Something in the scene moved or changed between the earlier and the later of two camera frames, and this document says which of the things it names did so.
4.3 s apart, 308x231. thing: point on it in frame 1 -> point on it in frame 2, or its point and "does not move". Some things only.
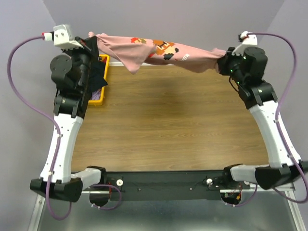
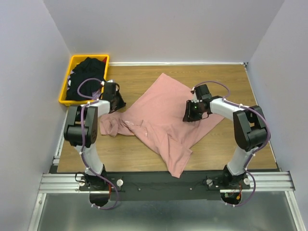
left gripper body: (83, 56) -> (120, 102)
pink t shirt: (132, 52) -> (157, 115)
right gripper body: (229, 66) -> (193, 110)
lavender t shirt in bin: (96, 95) does not move
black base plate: (166, 186) does not move
